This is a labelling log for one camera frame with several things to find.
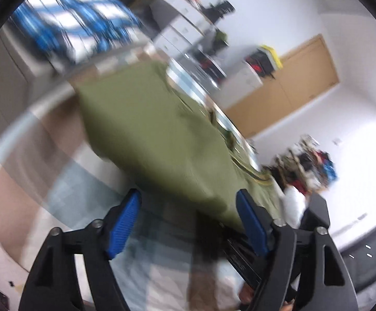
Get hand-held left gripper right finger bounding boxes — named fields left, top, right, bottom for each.
left=235, top=188, right=358, bottom=311

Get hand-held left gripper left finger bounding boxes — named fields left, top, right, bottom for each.
left=19, top=188, right=142, bottom=311

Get green jacket yellow sleeves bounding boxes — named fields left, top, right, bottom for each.
left=78, top=60, right=284, bottom=234

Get person's right hand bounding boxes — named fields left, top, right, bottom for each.
left=238, top=280, right=259, bottom=303

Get white rolled blanket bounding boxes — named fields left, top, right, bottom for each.
left=282, top=185, right=308, bottom=230

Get checked blanket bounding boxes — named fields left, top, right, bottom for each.
left=0, top=61, right=266, bottom=311

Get wooden shoe rack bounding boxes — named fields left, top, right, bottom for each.
left=274, top=134, right=339, bottom=195

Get white suitcase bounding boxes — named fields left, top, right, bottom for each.
left=220, top=60, right=264, bottom=107

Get wooden door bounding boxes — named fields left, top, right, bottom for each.
left=222, top=34, right=340, bottom=138

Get silver suitcase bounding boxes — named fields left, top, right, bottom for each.
left=167, top=55, right=222, bottom=104

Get dark wrapped flower bouquet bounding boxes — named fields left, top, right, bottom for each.
left=212, top=29, right=230, bottom=47

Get white desk with drawers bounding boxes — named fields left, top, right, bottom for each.
left=141, top=0, right=214, bottom=52

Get blue plaid folded cloth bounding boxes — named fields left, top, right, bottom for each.
left=11, top=0, right=143, bottom=65

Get black bag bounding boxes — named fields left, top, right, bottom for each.
left=202, top=0, right=235, bottom=20

